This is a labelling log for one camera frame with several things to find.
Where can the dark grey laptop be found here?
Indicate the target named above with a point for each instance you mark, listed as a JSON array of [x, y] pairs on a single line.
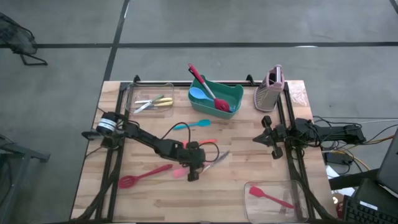
[[390, 165]]

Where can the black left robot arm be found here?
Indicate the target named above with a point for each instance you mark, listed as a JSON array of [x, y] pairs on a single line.
[[146, 137]]

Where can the light blue spoon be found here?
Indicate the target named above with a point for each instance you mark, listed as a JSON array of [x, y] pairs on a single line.
[[196, 93]]

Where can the pink metal box grater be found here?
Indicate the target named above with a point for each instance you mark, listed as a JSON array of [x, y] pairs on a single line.
[[270, 90]]

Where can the clear plastic rectangular container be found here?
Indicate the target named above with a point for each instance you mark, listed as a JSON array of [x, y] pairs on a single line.
[[298, 193]]

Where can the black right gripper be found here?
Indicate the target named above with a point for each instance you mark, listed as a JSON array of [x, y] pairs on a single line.
[[280, 137]]

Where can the grey side table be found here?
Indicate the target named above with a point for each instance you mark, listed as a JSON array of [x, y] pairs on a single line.
[[18, 152]]

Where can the red slotted spoon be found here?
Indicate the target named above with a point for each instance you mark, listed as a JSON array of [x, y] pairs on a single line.
[[149, 174]]

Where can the red silicone spatula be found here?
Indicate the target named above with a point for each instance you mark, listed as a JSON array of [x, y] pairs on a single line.
[[256, 192]]

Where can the black power brick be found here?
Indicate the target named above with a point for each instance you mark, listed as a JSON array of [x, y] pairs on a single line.
[[337, 158]]

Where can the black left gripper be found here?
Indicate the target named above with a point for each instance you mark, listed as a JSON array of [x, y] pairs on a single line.
[[191, 158]]

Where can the black stand bar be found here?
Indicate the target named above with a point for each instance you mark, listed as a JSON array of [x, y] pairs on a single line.
[[351, 180]]

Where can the orange silicone spatula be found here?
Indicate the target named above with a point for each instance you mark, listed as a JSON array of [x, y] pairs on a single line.
[[208, 142]]

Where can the teal plastic bin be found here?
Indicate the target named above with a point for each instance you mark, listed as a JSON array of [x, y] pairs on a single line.
[[227, 91]]

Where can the clear glass baking dish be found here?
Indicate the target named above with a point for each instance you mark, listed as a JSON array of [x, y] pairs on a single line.
[[136, 91]]

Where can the crumpled clear plastic wrap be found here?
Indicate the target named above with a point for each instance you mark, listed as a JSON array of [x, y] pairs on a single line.
[[298, 93]]

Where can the blue silicone spatula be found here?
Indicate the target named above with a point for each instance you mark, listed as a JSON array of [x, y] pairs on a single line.
[[203, 123]]

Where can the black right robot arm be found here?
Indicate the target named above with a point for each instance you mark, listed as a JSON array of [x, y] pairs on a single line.
[[326, 133]]

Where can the black keyboard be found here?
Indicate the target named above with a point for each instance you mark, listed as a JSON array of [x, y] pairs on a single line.
[[363, 214]]

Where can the black mesh chair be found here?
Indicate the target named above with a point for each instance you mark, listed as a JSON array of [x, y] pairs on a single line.
[[15, 39]]

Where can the white paper sheet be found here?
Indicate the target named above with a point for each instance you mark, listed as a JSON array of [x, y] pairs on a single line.
[[331, 172]]

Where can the black metal table frame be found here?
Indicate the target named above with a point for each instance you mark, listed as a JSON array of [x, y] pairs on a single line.
[[178, 83]]

